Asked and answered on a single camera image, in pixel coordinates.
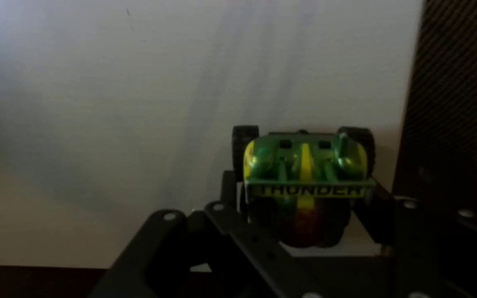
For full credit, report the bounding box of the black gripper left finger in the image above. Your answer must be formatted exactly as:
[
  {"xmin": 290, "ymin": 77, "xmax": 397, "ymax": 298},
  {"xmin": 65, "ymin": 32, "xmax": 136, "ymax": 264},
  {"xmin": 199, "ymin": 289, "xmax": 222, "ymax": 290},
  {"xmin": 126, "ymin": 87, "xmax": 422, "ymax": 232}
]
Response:
[{"xmin": 88, "ymin": 171, "xmax": 285, "ymax": 298}]

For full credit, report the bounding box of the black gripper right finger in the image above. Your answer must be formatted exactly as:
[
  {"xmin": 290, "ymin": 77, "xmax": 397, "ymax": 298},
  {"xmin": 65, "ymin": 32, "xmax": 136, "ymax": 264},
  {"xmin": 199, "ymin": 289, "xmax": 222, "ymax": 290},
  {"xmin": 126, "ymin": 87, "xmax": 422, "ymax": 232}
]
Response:
[{"xmin": 354, "ymin": 186, "xmax": 477, "ymax": 298}]

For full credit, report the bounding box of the green yellow toy car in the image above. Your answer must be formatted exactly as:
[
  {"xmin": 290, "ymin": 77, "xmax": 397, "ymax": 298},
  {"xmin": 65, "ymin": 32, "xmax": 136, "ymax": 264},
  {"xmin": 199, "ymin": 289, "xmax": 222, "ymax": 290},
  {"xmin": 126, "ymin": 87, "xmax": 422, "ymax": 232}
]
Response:
[{"xmin": 232, "ymin": 127, "xmax": 376, "ymax": 249}]

